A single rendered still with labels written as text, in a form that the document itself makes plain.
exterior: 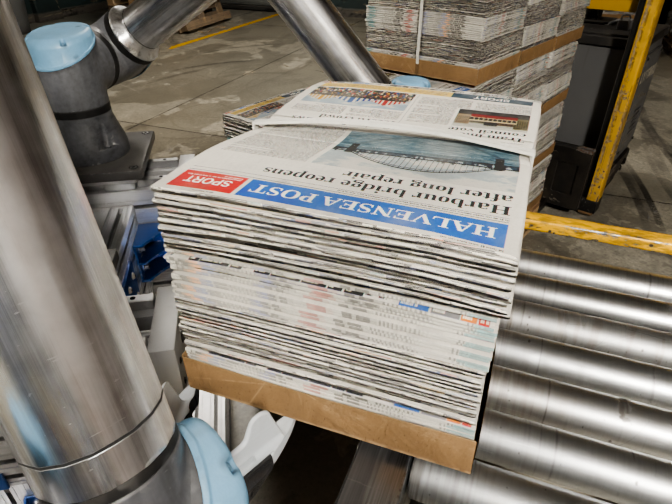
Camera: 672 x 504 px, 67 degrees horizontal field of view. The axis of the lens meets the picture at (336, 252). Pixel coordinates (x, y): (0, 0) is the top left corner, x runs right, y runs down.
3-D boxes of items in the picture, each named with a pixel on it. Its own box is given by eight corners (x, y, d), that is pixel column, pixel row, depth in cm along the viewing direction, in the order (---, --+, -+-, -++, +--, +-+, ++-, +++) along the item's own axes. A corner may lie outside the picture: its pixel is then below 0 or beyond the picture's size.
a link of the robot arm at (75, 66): (27, 110, 93) (0, 31, 86) (74, 90, 104) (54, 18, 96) (84, 115, 91) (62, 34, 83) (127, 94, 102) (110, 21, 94)
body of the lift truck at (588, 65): (468, 171, 292) (492, 21, 249) (508, 144, 328) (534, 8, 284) (594, 207, 255) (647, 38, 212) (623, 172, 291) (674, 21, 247)
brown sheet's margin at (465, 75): (363, 65, 156) (363, 50, 154) (413, 49, 175) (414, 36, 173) (476, 86, 136) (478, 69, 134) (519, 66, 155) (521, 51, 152)
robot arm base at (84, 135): (39, 170, 95) (21, 118, 89) (60, 141, 107) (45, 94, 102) (124, 164, 97) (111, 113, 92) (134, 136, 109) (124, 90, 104)
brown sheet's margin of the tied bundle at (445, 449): (260, 300, 65) (257, 272, 62) (493, 355, 56) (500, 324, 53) (186, 387, 52) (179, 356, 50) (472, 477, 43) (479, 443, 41)
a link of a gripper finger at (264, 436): (310, 392, 46) (220, 453, 41) (315, 436, 49) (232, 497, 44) (289, 374, 48) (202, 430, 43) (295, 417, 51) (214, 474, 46)
